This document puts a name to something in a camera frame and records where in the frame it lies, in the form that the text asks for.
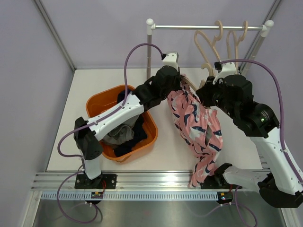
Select metal clothes rack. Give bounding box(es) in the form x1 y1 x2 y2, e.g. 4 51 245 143
146 18 274 78

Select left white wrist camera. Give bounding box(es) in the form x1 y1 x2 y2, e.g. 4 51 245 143
161 52 179 70

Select grey fabric shorts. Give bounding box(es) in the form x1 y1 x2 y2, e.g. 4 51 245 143
103 115 140 145

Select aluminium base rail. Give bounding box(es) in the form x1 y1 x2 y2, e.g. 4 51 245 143
32 171 273 190

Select beige hanger of grey shorts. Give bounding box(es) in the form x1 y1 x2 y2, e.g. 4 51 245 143
194 20 223 64

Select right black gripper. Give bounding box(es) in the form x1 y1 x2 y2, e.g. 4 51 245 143
196 76 238 120

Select beige hanger of navy shorts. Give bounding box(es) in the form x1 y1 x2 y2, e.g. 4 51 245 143
226 20 248 59

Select white slotted cable duct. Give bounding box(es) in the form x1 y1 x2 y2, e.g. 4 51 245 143
41 191 218 201

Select orange plastic laundry basket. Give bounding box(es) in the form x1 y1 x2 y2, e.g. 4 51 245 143
86 85 158 164

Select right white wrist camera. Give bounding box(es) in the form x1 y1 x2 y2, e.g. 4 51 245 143
213 61 237 84

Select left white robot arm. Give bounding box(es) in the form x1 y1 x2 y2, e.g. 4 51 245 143
73 65 181 189

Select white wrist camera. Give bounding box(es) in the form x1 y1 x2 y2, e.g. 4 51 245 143
161 52 179 70
213 61 237 84

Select pink shark print shorts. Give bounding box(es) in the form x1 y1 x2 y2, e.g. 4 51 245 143
167 74 223 188

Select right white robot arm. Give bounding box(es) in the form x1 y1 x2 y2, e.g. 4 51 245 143
196 75 303 208

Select navy blue mesh shorts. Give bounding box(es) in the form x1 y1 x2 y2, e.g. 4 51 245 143
113 89 148 157

